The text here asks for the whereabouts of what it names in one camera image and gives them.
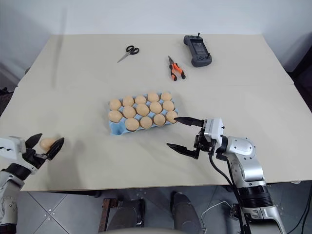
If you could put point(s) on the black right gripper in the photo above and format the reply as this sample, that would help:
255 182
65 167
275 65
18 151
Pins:
203 143

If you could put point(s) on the orange black pliers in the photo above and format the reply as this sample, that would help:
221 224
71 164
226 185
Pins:
176 69

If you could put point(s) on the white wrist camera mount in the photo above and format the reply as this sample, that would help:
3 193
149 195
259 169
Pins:
214 128
12 146

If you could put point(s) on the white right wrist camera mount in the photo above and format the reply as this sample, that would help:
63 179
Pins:
214 128

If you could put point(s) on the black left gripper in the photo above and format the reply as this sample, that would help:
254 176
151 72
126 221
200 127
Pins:
33 161

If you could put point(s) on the blue egg carton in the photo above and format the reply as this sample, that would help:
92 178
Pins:
116 129

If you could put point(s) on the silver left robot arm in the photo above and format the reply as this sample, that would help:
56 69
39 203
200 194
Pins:
7 195

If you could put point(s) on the beige egg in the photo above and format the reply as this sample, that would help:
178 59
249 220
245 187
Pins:
146 122
114 116
159 119
153 96
142 109
140 99
171 116
156 107
165 96
128 100
46 143
131 124
115 104
129 111
168 105

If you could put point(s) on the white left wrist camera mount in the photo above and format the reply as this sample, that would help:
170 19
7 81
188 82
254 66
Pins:
12 146

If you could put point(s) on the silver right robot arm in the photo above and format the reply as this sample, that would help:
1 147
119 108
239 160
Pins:
243 148

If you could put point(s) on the dark rounded shape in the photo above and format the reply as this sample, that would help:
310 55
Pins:
130 214
185 212

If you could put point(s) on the dark furniture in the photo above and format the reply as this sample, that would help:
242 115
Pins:
301 58

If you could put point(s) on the brown wooden post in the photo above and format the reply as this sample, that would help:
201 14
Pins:
106 213

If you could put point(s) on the dark grey remote controller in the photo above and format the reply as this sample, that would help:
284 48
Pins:
198 51

